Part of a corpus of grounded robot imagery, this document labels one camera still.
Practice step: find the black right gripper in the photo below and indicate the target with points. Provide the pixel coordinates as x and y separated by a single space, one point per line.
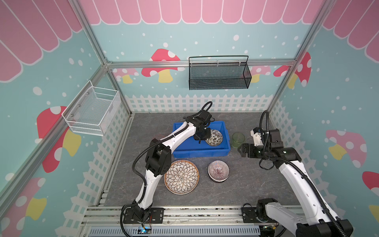
246 149

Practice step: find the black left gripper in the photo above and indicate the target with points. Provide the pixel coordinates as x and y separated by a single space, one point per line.
208 136

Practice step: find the black floral pattern bowl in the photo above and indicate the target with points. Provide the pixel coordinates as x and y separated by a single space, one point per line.
215 139

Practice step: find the purple striped ceramic bowl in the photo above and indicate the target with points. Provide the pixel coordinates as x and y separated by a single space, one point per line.
218 171

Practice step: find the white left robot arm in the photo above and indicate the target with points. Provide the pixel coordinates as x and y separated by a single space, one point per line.
155 161

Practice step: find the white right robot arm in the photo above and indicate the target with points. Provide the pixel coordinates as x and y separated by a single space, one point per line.
320 220

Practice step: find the blue plastic bin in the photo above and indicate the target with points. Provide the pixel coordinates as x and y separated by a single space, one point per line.
190 148

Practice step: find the green transparent plastic cup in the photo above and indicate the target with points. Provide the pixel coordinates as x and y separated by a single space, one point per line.
238 139

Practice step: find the brown floral pattern plate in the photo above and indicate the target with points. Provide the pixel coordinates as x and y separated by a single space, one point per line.
182 177

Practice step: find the black mesh wall basket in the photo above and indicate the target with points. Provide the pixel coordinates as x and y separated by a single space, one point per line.
219 72

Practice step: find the white wire wall basket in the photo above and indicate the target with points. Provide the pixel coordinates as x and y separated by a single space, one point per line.
92 111

